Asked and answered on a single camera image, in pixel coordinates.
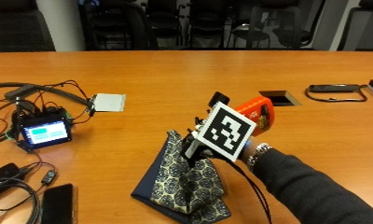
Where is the orange snack packet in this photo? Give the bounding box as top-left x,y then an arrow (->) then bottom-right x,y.
233,95 -> 276,137

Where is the white marker cube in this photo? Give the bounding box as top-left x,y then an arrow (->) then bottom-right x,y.
184,101 -> 258,163

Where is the black office chair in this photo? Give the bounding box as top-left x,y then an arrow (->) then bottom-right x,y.
147,0 -> 184,49
185,0 -> 226,49
0,0 -> 56,53
270,0 -> 321,50
335,0 -> 373,52
230,0 -> 272,49
79,0 -> 159,51

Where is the silver flat box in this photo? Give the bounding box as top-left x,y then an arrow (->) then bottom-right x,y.
89,92 -> 127,113

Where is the patterned navy fabric cloth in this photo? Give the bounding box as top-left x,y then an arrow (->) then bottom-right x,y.
129,129 -> 233,224

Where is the small touchscreen computer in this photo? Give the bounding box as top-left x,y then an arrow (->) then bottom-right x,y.
16,115 -> 73,148

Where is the black smartphone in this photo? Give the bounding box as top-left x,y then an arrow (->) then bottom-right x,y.
40,183 -> 79,224

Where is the black power adapter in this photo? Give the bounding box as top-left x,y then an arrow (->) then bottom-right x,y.
0,162 -> 23,201

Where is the table cable hatch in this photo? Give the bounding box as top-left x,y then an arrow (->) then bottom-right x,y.
257,90 -> 303,107

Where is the silver beaded bracelet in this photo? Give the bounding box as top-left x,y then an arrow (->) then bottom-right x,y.
245,142 -> 274,173

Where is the black controller with strap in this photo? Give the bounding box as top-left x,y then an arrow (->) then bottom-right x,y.
305,83 -> 369,104

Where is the black glove cable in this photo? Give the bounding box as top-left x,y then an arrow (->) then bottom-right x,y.
224,158 -> 274,224

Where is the tangle of black cables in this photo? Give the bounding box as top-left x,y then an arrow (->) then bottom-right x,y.
0,79 -> 97,147

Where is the black inline cable dongle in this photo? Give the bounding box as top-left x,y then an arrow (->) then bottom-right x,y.
40,169 -> 59,188

